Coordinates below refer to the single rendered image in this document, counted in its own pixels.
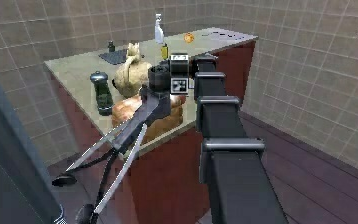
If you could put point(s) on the brown bread loaf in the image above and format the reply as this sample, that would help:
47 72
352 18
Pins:
127 111

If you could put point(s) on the red counter with beige top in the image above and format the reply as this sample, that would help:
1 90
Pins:
167 180

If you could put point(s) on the small yellow bottle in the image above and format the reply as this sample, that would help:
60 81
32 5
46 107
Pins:
164 51

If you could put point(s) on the dark grey fridge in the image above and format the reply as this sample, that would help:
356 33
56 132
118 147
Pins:
13 160

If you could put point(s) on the small dark bottle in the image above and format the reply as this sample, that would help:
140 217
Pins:
111 47

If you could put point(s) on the white spray bottle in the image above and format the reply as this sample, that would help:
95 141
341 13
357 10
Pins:
158 31

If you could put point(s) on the green bottle with silver cap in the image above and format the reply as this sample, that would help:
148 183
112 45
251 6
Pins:
103 95

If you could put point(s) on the dark thin utensil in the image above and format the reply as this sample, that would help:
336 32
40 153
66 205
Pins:
222 34

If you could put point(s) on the dark grey flat mat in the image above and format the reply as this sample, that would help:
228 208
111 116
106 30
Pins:
114 56

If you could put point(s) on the beige kettle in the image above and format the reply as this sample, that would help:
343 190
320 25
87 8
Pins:
132 78

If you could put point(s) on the orange round fruit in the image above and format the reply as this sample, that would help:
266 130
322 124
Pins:
188 38

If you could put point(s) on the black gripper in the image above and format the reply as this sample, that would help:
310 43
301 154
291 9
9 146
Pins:
158 78

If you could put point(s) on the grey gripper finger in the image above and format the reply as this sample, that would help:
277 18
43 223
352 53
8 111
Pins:
97 148
120 178

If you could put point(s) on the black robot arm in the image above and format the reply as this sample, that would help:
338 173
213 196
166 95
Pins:
233 180

